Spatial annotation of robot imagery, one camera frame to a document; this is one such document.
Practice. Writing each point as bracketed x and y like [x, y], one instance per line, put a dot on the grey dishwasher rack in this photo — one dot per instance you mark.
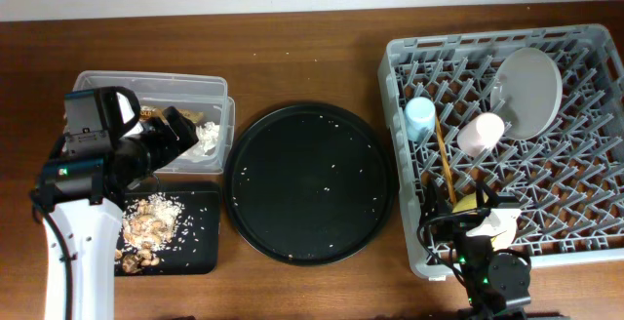
[569, 179]

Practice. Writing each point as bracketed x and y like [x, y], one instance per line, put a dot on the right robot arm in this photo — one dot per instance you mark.
[496, 281]

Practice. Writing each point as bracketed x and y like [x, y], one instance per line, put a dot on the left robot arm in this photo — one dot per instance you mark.
[80, 192]

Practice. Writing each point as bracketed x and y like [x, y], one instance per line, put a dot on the white tissue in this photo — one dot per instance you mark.
[207, 140]

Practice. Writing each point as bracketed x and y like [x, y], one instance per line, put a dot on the yellow bowl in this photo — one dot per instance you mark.
[469, 202]

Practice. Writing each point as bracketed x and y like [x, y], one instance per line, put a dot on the wooden chopstick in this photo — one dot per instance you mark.
[445, 162]

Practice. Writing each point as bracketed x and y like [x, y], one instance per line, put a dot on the blue plastic cup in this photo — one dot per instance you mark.
[420, 119]

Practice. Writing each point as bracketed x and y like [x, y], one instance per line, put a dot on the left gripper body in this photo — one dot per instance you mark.
[156, 144]

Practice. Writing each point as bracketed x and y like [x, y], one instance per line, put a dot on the pink plastic cup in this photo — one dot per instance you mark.
[482, 133]

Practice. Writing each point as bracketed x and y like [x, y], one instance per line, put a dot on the round black serving tray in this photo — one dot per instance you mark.
[309, 184]

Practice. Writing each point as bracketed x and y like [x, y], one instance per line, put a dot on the clear plastic waste bin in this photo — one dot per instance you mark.
[208, 94]

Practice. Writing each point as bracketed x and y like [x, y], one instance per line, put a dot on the grey round plate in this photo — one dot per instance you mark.
[527, 93]

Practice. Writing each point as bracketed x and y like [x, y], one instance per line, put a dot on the nut shell food scraps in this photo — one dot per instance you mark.
[149, 228]

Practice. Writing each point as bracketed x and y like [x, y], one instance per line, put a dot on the black rectangular tray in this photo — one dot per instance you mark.
[197, 238]

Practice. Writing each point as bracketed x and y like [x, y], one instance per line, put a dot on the gold snack wrapper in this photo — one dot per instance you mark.
[148, 112]

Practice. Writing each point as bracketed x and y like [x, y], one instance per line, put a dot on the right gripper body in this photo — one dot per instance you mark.
[473, 251]

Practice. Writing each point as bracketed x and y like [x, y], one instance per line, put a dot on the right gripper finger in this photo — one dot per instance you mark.
[486, 197]
[435, 203]

